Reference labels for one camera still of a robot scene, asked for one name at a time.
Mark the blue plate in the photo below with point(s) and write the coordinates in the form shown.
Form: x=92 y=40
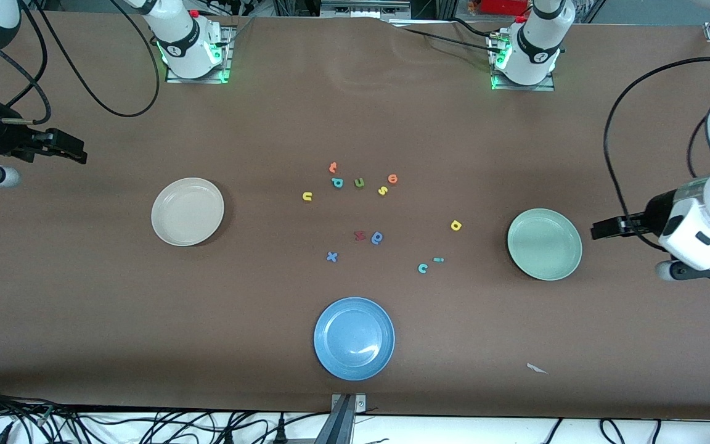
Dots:
x=342 y=333

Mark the grey power strip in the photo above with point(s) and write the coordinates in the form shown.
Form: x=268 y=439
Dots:
x=361 y=9

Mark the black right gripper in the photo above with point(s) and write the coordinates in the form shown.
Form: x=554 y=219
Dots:
x=5 y=137

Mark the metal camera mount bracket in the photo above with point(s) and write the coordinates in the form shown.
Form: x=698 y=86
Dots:
x=342 y=425

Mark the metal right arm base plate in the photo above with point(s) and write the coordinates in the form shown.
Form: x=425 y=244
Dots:
x=172 y=79

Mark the red box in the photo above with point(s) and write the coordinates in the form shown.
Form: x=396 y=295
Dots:
x=497 y=6

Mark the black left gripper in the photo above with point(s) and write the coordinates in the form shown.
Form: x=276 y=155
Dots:
x=655 y=213

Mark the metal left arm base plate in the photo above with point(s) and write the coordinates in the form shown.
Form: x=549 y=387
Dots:
x=546 y=88

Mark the light green plate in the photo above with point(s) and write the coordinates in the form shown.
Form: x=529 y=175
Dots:
x=546 y=253

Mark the brown table cover sheet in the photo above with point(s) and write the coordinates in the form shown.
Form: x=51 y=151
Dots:
x=84 y=308

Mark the blue foam letter q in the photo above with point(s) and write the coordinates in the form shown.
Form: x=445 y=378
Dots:
x=377 y=242

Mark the beige brown plate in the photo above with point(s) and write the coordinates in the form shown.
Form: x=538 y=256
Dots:
x=176 y=222

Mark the white paper scrap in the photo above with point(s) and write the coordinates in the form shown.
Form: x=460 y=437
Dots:
x=537 y=369

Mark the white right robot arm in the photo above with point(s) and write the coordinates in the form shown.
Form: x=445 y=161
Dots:
x=185 y=37

